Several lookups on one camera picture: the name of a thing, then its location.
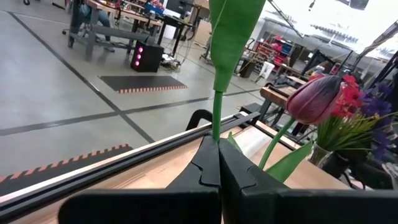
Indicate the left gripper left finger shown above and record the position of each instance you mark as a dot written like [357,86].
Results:
[186,205]

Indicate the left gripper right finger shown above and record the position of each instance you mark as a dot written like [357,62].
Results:
[248,202]

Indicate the dark purple artificial tulip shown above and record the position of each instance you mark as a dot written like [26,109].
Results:
[314,99]

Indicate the yellow artificial tulip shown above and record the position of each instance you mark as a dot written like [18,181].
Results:
[231,46]

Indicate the purple artificial flower bunch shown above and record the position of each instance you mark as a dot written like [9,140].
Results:
[374,105]

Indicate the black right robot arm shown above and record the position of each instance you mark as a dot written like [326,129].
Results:
[339,168]

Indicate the shelf with red bins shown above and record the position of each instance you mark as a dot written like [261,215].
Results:
[273,49]

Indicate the clear glass vase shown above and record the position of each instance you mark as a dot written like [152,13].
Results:
[318,155]

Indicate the black table clamp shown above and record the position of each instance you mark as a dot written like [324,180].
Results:
[194,113]

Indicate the wooden top work table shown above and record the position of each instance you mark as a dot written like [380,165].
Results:
[273,95]

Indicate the black striped-edge floor mat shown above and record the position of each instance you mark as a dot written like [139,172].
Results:
[140,81]
[62,171]

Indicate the white bin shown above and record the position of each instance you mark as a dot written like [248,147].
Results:
[267,70]

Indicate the black computer tower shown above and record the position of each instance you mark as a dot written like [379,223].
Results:
[147,57]

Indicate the grey metal workbench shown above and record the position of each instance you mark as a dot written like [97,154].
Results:
[118,31]

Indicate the black aluminium table frame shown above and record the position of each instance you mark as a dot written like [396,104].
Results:
[93,175]

